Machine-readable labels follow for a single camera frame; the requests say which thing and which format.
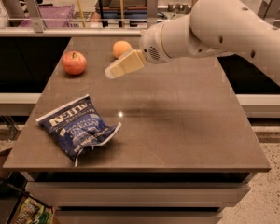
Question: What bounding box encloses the table drawer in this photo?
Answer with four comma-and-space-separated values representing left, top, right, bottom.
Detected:
26, 182, 250, 208
56, 211, 222, 224

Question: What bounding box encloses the red apple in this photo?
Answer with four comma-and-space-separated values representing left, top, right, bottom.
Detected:
62, 51, 87, 76

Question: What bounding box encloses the glass railing with metal posts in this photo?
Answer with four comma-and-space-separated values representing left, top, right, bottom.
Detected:
0, 0, 280, 37

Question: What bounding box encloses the orange fruit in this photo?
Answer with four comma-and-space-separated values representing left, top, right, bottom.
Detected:
112, 40, 132, 59

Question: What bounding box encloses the upper table drawer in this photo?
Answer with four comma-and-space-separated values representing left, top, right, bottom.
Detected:
26, 182, 250, 208

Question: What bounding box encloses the blue chip bag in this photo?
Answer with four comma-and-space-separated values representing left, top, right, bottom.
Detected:
36, 95, 121, 166

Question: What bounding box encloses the snack box on floor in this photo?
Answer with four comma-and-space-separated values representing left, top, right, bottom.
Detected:
7, 196, 55, 224

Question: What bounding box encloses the lower table drawer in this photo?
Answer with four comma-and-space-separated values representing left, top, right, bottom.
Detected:
56, 211, 222, 224

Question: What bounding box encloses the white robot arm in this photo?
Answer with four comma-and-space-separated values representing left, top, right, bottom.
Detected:
105, 0, 280, 86

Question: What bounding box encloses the purple plastic crate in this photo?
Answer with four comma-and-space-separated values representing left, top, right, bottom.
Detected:
20, 5, 74, 28

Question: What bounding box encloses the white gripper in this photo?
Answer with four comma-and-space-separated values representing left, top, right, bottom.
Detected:
105, 23, 170, 79

